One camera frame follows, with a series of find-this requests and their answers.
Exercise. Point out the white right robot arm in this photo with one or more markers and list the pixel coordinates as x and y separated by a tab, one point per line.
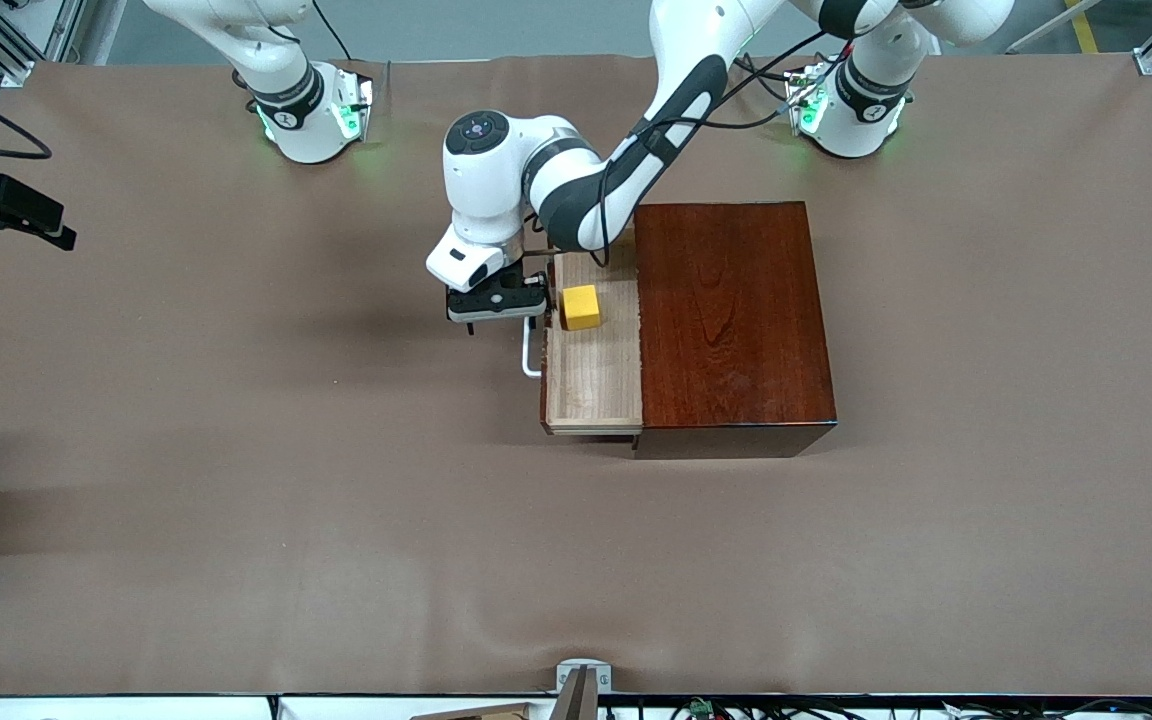
286	110

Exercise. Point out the metal base connector bracket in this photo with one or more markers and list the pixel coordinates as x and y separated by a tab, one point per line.
363	105

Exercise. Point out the dark red wooden cabinet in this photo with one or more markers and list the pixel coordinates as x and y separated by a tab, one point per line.
736	320

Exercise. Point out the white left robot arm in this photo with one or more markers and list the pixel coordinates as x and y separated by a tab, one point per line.
586	190

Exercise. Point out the brown table cover sheet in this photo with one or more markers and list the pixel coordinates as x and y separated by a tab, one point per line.
236	550

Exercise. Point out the yellow floor tape strip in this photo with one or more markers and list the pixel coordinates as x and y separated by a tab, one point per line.
1084	25

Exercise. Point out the silver camera mount bracket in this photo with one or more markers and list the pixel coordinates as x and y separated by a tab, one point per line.
568	675

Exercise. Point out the light wooden drawer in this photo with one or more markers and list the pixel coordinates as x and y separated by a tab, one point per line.
591	380

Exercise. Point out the small green connector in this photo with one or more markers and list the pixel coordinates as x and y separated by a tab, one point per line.
701	707

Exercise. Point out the yellow block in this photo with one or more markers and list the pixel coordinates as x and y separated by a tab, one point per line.
581	308

